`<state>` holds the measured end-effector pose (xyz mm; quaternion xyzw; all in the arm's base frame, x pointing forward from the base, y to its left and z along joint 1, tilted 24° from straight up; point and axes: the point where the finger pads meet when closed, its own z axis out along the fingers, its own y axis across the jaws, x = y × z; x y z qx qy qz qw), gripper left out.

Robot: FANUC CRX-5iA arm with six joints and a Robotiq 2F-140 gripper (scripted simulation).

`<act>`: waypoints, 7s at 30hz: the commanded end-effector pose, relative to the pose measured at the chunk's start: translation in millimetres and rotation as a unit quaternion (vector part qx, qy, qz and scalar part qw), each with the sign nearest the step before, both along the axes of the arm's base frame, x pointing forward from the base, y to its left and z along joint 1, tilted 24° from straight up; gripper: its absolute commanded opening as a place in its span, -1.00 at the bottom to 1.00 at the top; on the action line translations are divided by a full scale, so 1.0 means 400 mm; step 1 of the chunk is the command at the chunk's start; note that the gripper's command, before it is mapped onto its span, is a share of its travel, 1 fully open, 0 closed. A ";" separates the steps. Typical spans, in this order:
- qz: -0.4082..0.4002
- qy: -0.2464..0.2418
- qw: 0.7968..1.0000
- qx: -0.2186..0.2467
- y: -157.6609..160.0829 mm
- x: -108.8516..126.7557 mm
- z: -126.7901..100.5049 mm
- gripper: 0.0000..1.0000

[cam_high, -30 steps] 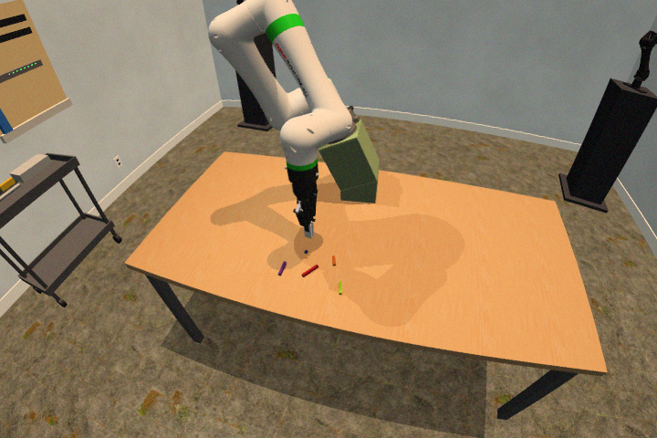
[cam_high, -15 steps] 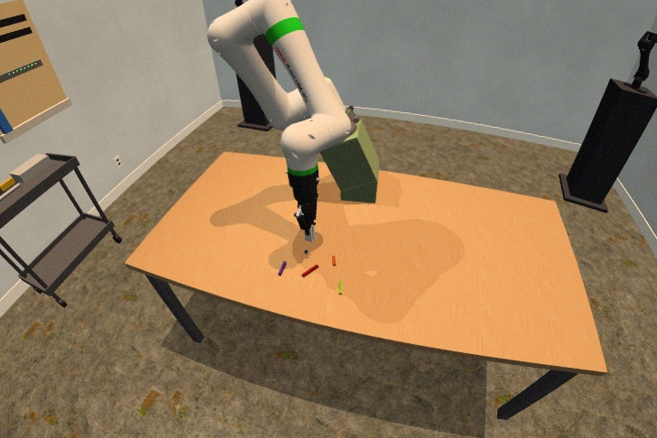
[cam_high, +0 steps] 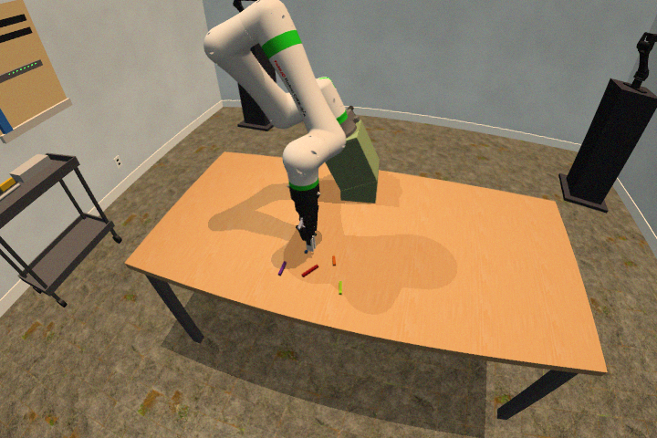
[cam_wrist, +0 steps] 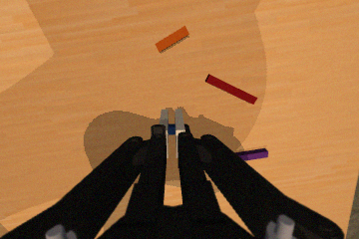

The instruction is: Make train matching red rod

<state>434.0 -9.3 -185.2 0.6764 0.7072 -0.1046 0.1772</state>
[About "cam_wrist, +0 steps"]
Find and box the small blue block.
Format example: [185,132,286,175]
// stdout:
[169,123,176,134]

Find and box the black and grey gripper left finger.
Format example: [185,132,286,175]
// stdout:
[0,110,169,239]

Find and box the orange rod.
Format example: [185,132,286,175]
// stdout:
[155,26,189,52]

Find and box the purple rod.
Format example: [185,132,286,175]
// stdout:
[235,148,268,161]

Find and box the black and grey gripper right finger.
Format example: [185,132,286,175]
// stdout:
[175,109,344,239]

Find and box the red rod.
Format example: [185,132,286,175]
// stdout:
[205,75,257,105]

